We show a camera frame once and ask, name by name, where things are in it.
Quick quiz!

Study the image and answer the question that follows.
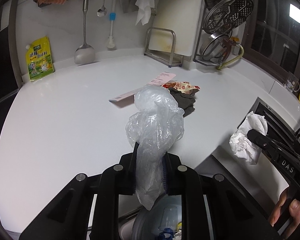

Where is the steel spoon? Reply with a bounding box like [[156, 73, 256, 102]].
[[97, 0, 107, 17]]

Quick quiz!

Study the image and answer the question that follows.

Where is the right hand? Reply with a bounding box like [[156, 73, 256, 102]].
[[269, 188, 300, 228]]

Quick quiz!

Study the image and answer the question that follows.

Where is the blue white bottle brush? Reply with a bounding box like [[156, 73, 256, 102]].
[[107, 0, 116, 50]]

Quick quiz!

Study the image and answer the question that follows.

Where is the red orange snack wrapper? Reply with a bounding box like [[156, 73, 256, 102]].
[[162, 82, 200, 95]]

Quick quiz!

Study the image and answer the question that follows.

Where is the grey perforated trash bin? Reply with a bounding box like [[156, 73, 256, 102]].
[[132, 194, 182, 239]]

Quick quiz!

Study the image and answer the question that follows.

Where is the steel spatula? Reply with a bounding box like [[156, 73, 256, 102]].
[[74, 0, 95, 65]]

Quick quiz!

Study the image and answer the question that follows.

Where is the dark framed window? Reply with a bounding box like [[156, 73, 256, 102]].
[[248, 0, 300, 81]]

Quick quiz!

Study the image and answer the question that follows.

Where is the pink paper package card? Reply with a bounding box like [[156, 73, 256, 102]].
[[108, 71, 177, 108]]

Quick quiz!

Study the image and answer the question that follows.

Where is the blue plastic bag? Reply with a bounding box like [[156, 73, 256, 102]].
[[157, 228, 174, 240]]

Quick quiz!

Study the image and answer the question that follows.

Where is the steel cutting board rack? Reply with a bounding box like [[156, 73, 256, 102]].
[[143, 27, 184, 68]]

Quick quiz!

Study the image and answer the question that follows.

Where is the clear plastic bag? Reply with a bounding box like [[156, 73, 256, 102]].
[[126, 85, 184, 210]]

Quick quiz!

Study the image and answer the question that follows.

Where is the perforated steel steamer plate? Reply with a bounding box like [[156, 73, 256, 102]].
[[202, 0, 254, 34]]

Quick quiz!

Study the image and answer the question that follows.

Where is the yellow seasoning pouch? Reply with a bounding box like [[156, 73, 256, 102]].
[[25, 36, 55, 82]]

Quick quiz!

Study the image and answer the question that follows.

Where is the white cutting board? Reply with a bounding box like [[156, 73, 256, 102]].
[[149, 0, 202, 56]]

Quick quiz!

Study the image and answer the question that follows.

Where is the white tissue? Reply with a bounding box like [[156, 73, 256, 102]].
[[229, 110, 269, 165]]

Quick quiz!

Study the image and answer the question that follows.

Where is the glass pot lid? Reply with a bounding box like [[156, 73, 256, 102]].
[[199, 32, 231, 61]]

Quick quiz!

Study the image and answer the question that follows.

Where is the glass mug on sill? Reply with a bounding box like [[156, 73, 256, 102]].
[[284, 72, 300, 93]]

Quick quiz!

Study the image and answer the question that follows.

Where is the clear plastic cup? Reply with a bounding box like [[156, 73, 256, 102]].
[[159, 205, 179, 231]]

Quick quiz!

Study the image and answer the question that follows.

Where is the yellow gas hose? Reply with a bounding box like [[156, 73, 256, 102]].
[[216, 38, 245, 71]]

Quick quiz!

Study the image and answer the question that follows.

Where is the white hanging cloth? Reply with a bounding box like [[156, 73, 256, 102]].
[[135, 0, 155, 25]]

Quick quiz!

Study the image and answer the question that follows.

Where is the dark grey rag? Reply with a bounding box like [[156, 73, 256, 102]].
[[168, 88, 199, 117]]

